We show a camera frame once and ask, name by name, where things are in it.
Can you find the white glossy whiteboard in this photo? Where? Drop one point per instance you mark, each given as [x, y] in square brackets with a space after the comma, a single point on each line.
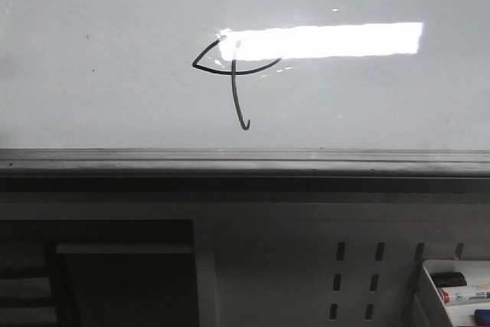
[245, 74]

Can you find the dark grey whiteboard tray rail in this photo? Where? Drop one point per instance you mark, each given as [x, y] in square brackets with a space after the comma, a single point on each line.
[242, 170]

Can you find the white slotted pegboard panel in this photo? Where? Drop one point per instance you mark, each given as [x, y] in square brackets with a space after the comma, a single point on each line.
[284, 259]

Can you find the white marker storage bin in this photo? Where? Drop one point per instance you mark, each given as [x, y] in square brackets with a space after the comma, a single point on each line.
[429, 309]

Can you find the red cap white marker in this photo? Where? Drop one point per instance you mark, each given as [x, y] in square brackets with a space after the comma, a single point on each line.
[464, 295]

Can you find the dark cabinet with white shelf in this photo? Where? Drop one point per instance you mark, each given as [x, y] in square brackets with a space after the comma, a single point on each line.
[98, 273]

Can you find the blue cap marker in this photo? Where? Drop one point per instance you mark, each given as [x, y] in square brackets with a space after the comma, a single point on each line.
[482, 317]

